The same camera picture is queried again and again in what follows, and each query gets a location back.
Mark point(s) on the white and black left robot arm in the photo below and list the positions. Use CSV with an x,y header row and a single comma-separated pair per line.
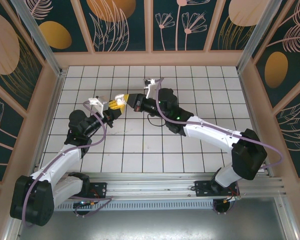
x,y
57,162

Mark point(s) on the white earbud charging case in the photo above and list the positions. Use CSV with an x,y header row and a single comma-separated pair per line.
x,y
119,98

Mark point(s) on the aluminium mounting rail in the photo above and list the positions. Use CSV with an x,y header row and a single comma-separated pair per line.
x,y
150,186

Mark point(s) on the aluminium frame post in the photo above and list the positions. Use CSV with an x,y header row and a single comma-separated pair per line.
x,y
258,37
38,37

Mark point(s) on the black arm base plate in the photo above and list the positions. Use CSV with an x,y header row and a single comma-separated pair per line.
x,y
100,190
202,190

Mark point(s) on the grey metal sheet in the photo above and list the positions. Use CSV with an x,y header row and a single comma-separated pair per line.
x,y
150,225

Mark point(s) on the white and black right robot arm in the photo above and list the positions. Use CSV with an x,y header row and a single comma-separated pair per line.
x,y
210,130

